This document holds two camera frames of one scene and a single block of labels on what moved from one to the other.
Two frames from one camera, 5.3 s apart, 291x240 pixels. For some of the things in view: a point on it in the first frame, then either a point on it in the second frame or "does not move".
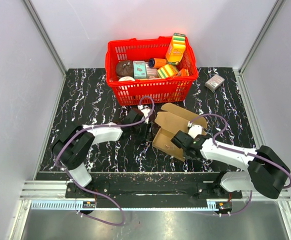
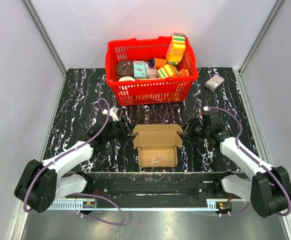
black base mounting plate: (152, 186) does not move
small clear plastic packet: (167, 146) -> (154, 160)
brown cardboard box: (173, 118) -> (157, 144)
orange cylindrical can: (157, 62) does not move
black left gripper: (146, 136) -> (128, 127)
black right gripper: (186, 157) -> (192, 122)
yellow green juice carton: (176, 49) does not move
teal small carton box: (139, 68) does not move
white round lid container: (126, 78) does not move
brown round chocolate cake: (124, 68) does not move
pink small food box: (151, 73) does not move
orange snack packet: (183, 72) does not move
